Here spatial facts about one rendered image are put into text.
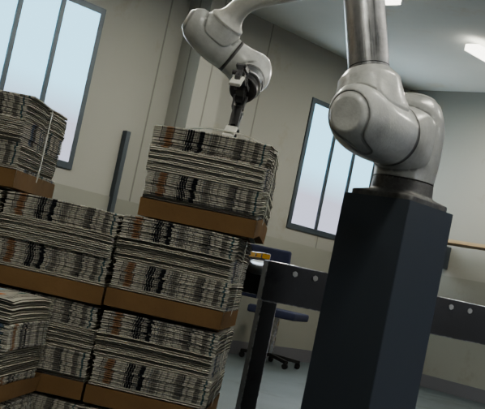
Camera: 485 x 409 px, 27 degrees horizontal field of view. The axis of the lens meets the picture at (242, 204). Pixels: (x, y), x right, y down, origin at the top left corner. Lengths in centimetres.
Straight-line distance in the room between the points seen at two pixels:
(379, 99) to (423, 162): 25
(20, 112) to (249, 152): 57
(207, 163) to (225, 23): 54
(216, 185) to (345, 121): 34
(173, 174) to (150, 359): 44
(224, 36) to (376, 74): 58
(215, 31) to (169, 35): 552
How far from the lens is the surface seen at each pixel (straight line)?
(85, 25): 778
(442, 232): 258
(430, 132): 253
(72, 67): 770
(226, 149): 242
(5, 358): 223
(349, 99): 234
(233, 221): 241
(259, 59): 286
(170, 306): 241
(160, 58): 827
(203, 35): 283
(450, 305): 326
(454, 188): 1028
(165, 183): 243
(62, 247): 246
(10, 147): 253
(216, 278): 240
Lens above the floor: 76
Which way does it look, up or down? 4 degrees up
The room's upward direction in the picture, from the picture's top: 12 degrees clockwise
